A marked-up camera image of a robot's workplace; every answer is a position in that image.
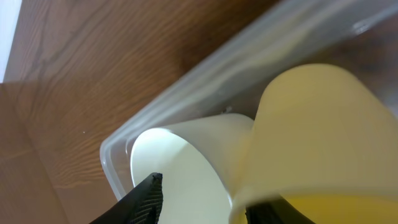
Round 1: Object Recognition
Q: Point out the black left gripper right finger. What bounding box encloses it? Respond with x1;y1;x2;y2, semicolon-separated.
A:
245;198;315;224

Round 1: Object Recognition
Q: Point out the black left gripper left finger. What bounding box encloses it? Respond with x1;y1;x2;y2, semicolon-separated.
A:
90;172;164;224

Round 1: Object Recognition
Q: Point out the yellow plastic cup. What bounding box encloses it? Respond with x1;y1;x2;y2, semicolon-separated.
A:
229;64;397;223

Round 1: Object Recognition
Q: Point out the clear plastic container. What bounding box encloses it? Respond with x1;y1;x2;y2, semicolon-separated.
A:
99;0;397;199

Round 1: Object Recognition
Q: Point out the white plastic cup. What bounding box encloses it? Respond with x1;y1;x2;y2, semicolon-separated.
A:
130;114;254;224

